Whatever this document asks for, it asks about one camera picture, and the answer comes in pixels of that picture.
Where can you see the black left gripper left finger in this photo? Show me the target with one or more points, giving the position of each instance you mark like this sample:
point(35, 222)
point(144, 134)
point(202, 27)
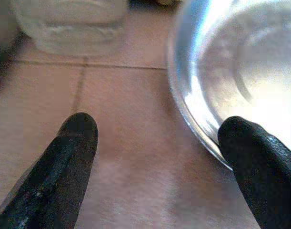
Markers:
point(52, 179)

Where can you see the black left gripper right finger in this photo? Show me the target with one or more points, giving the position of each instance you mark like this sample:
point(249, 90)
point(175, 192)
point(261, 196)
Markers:
point(262, 167)

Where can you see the clear round container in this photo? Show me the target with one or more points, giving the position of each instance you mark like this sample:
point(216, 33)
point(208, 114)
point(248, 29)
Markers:
point(71, 28)

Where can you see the wide steel bowl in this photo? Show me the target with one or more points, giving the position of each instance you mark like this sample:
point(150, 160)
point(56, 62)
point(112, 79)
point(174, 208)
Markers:
point(231, 71)

